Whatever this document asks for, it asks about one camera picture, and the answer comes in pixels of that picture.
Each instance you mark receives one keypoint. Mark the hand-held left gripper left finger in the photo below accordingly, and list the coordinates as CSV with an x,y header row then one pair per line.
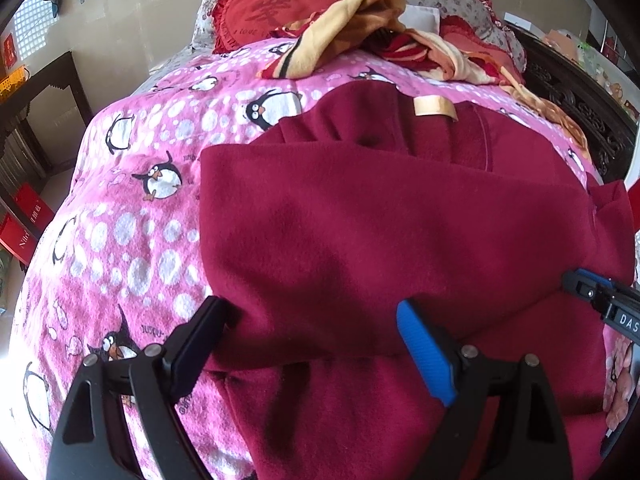
x,y
197,340

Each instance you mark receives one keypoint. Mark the dark wooden cabinet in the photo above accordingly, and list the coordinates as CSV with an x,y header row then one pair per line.
x,y
45,105

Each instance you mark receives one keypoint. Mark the pink penguin print blanket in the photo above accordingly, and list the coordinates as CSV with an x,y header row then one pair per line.
x,y
125,240

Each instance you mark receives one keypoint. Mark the red heart-shaped ruffled pillow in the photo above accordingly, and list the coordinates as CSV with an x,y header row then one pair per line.
x,y
260,10

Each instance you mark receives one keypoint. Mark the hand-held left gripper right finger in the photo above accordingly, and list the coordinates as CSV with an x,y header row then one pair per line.
x,y
425,350

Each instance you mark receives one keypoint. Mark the dark carved wooden headboard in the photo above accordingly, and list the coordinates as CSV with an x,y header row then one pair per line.
x,y
575,95

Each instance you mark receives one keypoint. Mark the red wall sign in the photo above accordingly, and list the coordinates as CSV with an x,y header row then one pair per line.
x,y
8,50

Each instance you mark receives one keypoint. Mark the pink floral bed sheet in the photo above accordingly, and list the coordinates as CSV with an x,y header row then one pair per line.
x,y
619,385

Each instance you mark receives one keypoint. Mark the red gift box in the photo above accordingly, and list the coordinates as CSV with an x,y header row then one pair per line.
x,y
17,240
34,205

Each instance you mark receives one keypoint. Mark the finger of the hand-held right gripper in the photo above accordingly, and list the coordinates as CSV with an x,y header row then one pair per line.
x,y
585,287

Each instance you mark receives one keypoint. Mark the dark red fleece garment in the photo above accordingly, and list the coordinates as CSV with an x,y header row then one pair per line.
x,y
375,220

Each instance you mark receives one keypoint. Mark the yellow and red patterned blanket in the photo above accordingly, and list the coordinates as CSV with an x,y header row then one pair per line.
x,y
370,5

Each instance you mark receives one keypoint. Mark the white folded cloth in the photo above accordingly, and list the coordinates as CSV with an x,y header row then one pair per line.
x,y
422,17

